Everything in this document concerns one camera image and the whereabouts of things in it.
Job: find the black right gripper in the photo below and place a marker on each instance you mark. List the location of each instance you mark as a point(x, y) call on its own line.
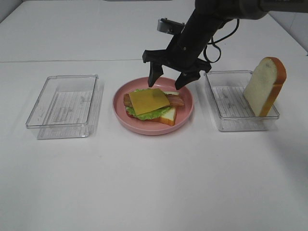
point(182, 55)

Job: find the clear plastic tray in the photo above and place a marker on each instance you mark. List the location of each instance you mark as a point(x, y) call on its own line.
point(67, 107)
point(231, 111)

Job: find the clear plastic left tray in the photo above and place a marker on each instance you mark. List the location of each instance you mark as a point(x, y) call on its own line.
point(67, 107)

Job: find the bacon strip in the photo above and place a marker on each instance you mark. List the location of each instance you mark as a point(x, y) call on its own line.
point(175, 100)
point(127, 101)

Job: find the yellow cheese slice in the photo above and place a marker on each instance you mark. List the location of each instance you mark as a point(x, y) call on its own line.
point(148, 100)

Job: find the bread slice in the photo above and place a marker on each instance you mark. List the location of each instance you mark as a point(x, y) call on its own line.
point(265, 85)
point(165, 115)

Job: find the green lettuce leaf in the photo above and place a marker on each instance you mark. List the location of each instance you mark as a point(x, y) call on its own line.
point(146, 104)

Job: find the pink round plate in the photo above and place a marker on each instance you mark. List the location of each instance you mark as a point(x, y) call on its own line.
point(149, 127)

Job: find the clear plastic right tray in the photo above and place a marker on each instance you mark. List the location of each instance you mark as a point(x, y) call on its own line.
point(231, 111)

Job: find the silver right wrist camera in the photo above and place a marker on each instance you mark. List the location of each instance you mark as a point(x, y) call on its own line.
point(167, 26)

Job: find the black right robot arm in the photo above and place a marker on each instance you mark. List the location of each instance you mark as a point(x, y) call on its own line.
point(212, 15)

